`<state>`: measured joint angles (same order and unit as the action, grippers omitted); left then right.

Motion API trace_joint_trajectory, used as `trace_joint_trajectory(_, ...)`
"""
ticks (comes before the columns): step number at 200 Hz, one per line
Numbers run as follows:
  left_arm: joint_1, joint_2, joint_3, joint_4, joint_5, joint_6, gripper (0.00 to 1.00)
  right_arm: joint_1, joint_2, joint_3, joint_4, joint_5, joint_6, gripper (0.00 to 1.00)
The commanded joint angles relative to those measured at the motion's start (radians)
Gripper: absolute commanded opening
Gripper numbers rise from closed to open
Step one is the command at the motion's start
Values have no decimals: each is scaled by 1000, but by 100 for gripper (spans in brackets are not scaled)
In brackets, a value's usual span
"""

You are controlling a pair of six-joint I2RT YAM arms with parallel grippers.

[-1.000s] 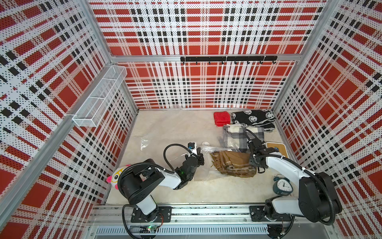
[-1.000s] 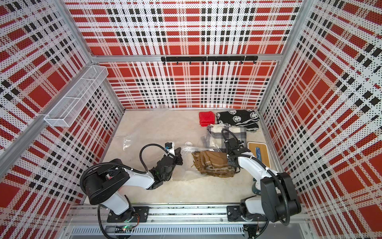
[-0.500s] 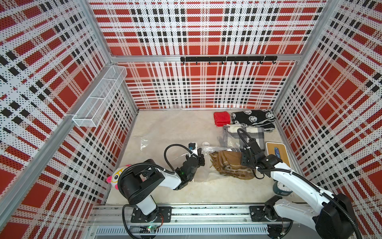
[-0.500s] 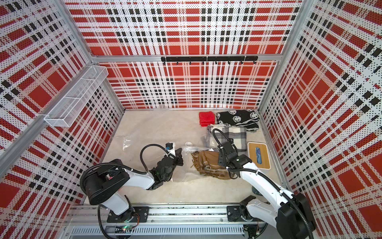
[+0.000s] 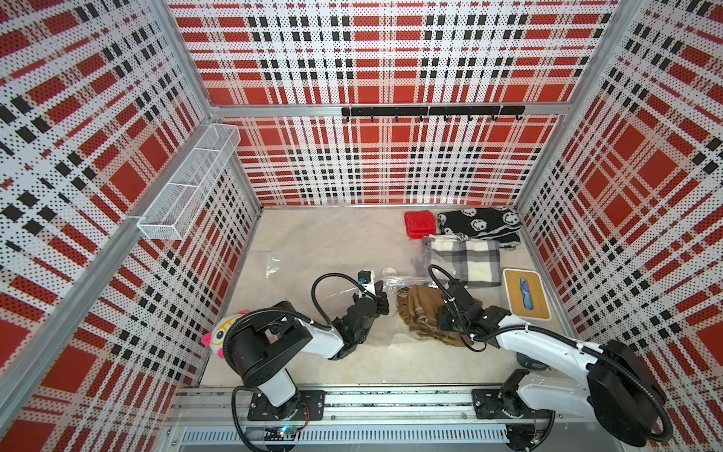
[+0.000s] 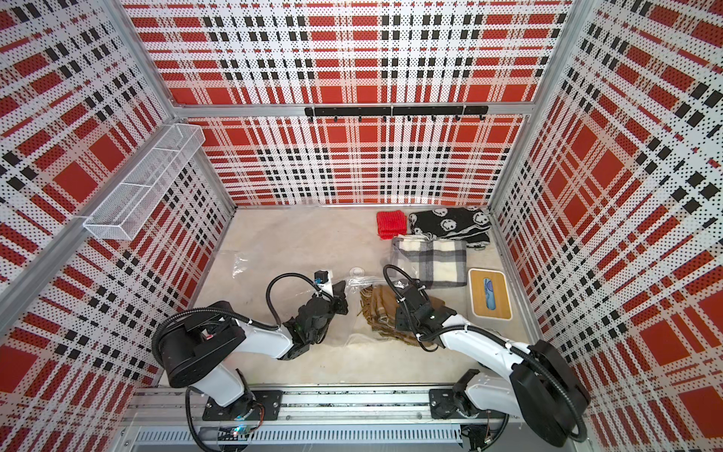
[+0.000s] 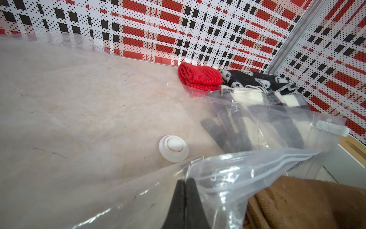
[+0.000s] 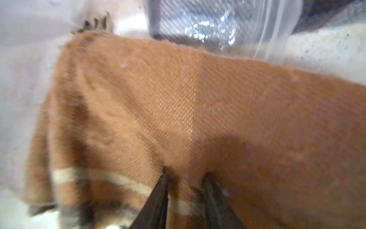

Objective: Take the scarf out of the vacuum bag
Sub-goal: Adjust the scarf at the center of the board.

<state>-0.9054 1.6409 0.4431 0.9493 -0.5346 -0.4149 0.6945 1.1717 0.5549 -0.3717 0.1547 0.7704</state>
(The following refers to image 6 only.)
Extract white wooden top tray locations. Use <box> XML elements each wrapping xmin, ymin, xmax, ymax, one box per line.
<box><xmin>468</xmin><ymin>269</ymin><xmax>513</xmax><ymax>321</ymax></box>

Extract black corrugated right cable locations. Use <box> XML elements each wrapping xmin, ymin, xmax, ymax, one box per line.
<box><xmin>382</xmin><ymin>264</ymin><xmax>589</xmax><ymax>452</ymax></box>

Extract red knitted scarf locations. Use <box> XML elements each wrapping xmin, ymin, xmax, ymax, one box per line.
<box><xmin>376</xmin><ymin>210</ymin><xmax>408</xmax><ymax>240</ymax></box>

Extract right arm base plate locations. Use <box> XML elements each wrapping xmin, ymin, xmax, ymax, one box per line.
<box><xmin>429</xmin><ymin>388</ymin><xmax>506</xmax><ymax>422</ymax></box>

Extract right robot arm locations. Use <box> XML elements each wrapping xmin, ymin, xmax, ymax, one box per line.
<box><xmin>390</xmin><ymin>281</ymin><xmax>590</xmax><ymax>447</ymax></box>

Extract black corrugated left cable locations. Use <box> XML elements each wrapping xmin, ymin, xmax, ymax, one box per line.
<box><xmin>151</xmin><ymin>272</ymin><xmax>323</xmax><ymax>452</ymax></box>

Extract grey white plaid scarf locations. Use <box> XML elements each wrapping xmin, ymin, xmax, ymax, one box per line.
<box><xmin>390</xmin><ymin>235</ymin><xmax>467</xmax><ymax>289</ymax></box>

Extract black smiley pattern scarf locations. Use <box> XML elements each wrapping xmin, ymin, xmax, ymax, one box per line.
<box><xmin>408</xmin><ymin>207</ymin><xmax>491</xmax><ymax>249</ymax></box>

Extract clear plastic vacuum bag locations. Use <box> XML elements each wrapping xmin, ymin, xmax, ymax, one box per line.
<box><xmin>225</xmin><ymin>247</ymin><xmax>430</xmax><ymax>348</ymax></box>

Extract aluminium front rail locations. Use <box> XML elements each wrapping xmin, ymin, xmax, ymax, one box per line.
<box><xmin>120</xmin><ymin>385</ymin><xmax>589</xmax><ymax>426</ymax></box>

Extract white wire mesh shelf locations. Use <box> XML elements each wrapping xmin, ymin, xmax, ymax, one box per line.
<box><xmin>83</xmin><ymin>122</ymin><xmax>204</xmax><ymax>241</ymax></box>

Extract small blue object on tray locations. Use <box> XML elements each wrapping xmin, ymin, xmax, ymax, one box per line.
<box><xmin>484</xmin><ymin>278</ymin><xmax>496</xmax><ymax>311</ymax></box>

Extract brown knitted scarf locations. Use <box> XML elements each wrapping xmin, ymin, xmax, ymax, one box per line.
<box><xmin>360</xmin><ymin>284</ymin><xmax>419</xmax><ymax>346</ymax></box>

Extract black wall hook rail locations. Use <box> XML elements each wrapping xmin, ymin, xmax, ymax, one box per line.
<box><xmin>304</xmin><ymin>105</ymin><xmax>490</xmax><ymax>121</ymax></box>

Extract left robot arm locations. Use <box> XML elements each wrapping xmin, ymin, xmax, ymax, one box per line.
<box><xmin>152</xmin><ymin>281</ymin><xmax>348</xmax><ymax>420</ymax></box>

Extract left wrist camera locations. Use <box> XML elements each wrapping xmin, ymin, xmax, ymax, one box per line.
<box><xmin>314</xmin><ymin>270</ymin><xmax>333</xmax><ymax>296</ymax></box>

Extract white vacuum bag valve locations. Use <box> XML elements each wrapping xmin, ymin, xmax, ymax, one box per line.
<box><xmin>349</xmin><ymin>267</ymin><xmax>365</xmax><ymax>278</ymax></box>

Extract black corrugated cable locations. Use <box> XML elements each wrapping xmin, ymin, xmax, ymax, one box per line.
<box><xmin>151</xmin><ymin>272</ymin><xmax>323</xmax><ymax>452</ymax></box>
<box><xmin>382</xmin><ymin>264</ymin><xmax>589</xmax><ymax>452</ymax></box>

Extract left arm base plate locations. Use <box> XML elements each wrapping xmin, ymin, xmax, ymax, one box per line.
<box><xmin>203</xmin><ymin>390</ymin><xmax>284</xmax><ymax>421</ymax></box>

